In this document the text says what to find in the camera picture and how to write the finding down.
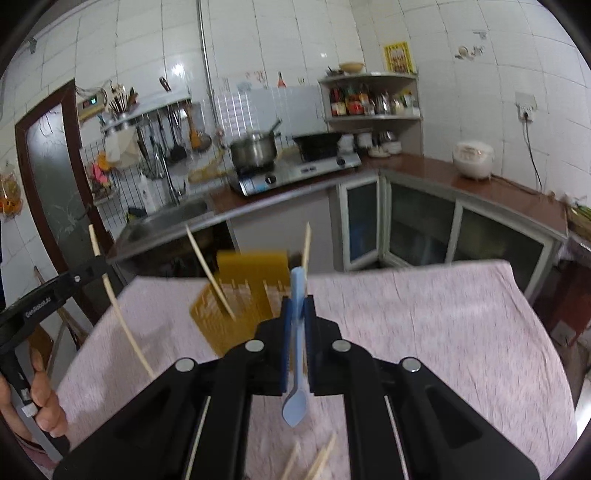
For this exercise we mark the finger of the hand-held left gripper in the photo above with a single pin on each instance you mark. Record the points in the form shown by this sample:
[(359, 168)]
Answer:
[(46, 300)]

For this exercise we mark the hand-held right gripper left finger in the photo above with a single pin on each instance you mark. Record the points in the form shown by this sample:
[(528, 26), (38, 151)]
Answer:
[(285, 341)]

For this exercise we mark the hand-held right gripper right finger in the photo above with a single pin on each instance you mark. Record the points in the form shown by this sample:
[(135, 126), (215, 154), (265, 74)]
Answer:
[(310, 346)]

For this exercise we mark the blue plastic spoon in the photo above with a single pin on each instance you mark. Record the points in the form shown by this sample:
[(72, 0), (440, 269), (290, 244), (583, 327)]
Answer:
[(295, 410)]

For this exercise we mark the yellow slotted utensil holder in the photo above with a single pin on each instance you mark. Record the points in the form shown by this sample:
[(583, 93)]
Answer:
[(217, 334)]

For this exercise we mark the wooden chopstick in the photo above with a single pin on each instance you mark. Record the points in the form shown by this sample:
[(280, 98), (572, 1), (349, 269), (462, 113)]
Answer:
[(290, 464), (203, 263), (323, 457), (124, 327), (306, 244)]

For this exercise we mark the steel cup of utensils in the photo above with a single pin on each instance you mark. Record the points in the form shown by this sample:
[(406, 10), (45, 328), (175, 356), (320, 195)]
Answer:
[(121, 113)]

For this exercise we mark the person's left hand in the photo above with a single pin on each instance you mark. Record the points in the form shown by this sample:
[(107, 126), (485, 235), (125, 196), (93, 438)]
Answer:
[(48, 406)]

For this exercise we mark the orange hanging bag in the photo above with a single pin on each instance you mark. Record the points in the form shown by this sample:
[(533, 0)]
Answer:
[(10, 194)]

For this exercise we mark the dark framed door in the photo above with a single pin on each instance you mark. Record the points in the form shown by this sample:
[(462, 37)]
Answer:
[(55, 184)]

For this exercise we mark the pink floral tablecloth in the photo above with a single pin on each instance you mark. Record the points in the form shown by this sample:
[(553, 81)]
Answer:
[(438, 323)]

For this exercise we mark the steel kitchen sink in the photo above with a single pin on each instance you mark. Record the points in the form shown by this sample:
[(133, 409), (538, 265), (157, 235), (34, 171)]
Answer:
[(171, 217)]

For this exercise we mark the kitchen cabinet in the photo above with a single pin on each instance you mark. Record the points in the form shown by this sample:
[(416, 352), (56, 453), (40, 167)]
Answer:
[(415, 221)]

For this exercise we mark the steel faucet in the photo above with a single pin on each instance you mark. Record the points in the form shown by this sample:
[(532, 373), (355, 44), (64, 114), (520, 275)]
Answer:
[(173, 189)]

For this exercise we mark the steel gas stove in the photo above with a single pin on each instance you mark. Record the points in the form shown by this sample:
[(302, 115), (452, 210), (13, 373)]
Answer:
[(300, 173)]

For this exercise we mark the steel cooking pot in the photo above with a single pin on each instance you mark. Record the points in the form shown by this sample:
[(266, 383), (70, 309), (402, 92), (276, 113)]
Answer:
[(251, 152)]

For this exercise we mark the black wok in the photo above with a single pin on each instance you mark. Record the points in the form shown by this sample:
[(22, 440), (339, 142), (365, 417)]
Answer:
[(318, 145)]

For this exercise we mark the black hanging spatula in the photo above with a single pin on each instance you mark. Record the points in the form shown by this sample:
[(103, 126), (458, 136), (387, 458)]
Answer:
[(178, 150)]

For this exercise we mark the orange hanging spatula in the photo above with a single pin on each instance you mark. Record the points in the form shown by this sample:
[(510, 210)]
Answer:
[(198, 138)]

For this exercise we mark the white corner shelf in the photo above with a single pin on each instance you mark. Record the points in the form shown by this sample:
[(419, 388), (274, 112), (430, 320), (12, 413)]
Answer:
[(374, 117)]

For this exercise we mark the white rice cooker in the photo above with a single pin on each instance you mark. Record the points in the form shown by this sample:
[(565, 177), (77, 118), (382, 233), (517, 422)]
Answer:
[(473, 161)]

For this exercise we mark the row of condiment bottles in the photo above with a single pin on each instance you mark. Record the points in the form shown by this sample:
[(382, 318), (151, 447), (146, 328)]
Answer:
[(355, 104)]

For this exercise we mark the wooden bowl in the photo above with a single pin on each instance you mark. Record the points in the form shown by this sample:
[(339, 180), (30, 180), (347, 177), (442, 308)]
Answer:
[(352, 68)]

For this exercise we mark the steel wall rack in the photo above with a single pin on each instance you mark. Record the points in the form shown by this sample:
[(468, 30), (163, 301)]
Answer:
[(152, 108)]

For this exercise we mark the grey wall pipe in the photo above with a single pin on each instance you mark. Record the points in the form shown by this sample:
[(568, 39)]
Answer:
[(206, 69)]

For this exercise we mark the yellow wall poster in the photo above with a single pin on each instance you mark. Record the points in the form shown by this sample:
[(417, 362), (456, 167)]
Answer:
[(397, 57)]

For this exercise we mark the white wall socket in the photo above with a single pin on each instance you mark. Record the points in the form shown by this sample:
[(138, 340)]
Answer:
[(526, 104)]

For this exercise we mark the white wall hook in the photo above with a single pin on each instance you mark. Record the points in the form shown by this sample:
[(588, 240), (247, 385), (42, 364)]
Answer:
[(468, 51)]

